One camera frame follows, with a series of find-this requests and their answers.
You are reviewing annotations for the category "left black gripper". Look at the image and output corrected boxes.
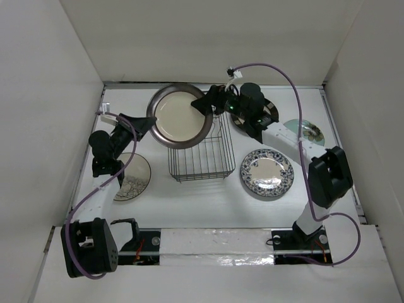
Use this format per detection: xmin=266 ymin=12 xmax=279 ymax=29
xmin=110 ymin=114 xmax=156 ymax=160

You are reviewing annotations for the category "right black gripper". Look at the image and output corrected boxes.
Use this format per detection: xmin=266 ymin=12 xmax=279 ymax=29
xmin=191 ymin=82 xmax=249 ymax=122

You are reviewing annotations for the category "brown rimmed cream plate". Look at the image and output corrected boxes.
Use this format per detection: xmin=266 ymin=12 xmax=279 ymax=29
xmin=146 ymin=83 xmax=213 ymax=150

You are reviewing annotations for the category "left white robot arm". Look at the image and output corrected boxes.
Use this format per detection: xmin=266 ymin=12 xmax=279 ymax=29
xmin=61 ymin=114 xmax=156 ymax=280

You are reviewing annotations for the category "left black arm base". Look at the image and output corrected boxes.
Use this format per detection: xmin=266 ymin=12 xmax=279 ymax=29
xmin=118 ymin=229 xmax=162 ymax=266

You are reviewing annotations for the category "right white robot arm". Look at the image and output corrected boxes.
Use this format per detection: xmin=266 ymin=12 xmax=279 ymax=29
xmin=191 ymin=83 xmax=353 ymax=248

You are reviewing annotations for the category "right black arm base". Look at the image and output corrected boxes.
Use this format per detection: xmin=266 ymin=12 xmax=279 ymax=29
xmin=266 ymin=228 xmax=333 ymax=265

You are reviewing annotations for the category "black striped rim plate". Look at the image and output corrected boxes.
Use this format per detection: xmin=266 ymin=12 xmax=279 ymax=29
xmin=230 ymin=99 xmax=279 ymax=132

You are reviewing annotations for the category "tree pattern cream plate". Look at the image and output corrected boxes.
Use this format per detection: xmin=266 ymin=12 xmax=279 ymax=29
xmin=114 ymin=153 xmax=152 ymax=202

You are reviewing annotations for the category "blue floral pattern plate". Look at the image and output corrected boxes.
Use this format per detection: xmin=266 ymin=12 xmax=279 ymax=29
xmin=241 ymin=149 xmax=294 ymax=198

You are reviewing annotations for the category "teal flower plate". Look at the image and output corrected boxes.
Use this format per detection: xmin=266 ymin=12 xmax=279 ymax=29
xmin=284 ymin=119 xmax=325 ymax=146

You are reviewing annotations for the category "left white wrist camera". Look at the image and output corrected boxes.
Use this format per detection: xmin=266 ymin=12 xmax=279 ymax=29
xmin=96 ymin=102 xmax=119 ymax=126

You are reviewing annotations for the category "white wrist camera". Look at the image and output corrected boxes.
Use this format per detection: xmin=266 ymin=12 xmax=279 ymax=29
xmin=227 ymin=67 xmax=243 ymax=80
xmin=96 ymin=102 xmax=119 ymax=126

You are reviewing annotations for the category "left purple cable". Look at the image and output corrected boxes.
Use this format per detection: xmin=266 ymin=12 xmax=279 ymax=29
xmin=64 ymin=112 xmax=140 ymax=280

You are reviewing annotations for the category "purple cable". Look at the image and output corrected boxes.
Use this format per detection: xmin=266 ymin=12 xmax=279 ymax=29
xmin=64 ymin=112 xmax=140 ymax=280
xmin=235 ymin=62 xmax=364 ymax=268

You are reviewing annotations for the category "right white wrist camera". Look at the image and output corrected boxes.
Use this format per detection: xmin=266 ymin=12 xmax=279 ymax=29
xmin=227 ymin=67 xmax=243 ymax=80

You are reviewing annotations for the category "grey wire dish rack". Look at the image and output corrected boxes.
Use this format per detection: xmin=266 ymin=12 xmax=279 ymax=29
xmin=168 ymin=114 xmax=236 ymax=182

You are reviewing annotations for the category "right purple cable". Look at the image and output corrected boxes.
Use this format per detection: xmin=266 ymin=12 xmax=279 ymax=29
xmin=235 ymin=62 xmax=364 ymax=268

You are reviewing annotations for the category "metal rail bar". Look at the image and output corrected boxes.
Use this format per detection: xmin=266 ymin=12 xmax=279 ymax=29
xmin=119 ymin=246 xmax=330 ymax=258

